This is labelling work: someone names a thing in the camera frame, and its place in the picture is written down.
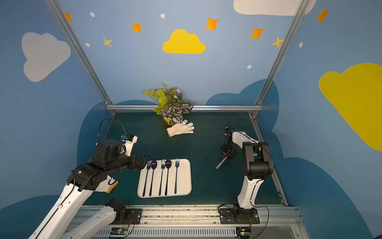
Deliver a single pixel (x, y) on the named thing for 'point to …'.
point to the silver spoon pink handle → (221, 162)
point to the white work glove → (180, 128)
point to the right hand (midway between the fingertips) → (225, 155)
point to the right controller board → (243, 232)
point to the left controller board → (119, 231)
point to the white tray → (184, 179)
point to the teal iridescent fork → (163, 161)
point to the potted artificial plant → (171, 105)
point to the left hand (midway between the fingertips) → (142, 152)
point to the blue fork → (176, 164)
